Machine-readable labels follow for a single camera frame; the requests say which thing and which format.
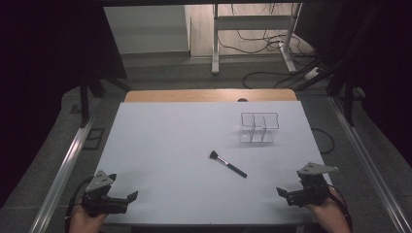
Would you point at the black makeup brush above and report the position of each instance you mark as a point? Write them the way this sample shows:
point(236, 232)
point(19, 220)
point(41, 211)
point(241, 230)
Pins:
point(228, 165)

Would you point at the white cabinet panel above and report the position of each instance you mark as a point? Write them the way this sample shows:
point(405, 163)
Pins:
point(145, 29)

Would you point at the white desk frame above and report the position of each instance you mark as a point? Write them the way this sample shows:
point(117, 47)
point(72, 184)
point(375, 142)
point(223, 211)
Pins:
point(256, 22)

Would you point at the person's right hand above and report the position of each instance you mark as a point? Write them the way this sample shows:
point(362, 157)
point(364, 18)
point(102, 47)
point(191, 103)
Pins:
point(320, 210)

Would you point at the white power strip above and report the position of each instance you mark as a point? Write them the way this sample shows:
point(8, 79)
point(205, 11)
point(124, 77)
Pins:
point(312, 73)

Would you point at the person's left hand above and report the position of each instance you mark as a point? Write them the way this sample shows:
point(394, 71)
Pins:
point(85, 224)

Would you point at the white table mat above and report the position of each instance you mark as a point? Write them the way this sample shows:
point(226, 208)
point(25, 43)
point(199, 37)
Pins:
point(168, 155)

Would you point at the black floor frame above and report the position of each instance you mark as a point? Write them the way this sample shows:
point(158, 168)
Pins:
point(94, 138)

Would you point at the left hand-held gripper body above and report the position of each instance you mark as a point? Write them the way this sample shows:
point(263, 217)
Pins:
point(97, 202)

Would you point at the dark table grommet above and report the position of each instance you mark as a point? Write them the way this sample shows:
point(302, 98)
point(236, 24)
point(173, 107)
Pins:
point(242, 100)

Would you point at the aluminium rail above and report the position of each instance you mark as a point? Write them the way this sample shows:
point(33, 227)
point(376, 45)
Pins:
point(64, 171)
point(369, 168)

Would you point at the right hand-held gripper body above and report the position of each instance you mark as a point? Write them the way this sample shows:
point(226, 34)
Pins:
point(312, 191)

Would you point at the clear acrylic organizer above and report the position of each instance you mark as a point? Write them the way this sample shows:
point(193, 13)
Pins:
point(256, 129)

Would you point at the black metal stand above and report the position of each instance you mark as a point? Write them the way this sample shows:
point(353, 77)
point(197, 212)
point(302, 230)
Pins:
point(349, 97)
point(85, 97)

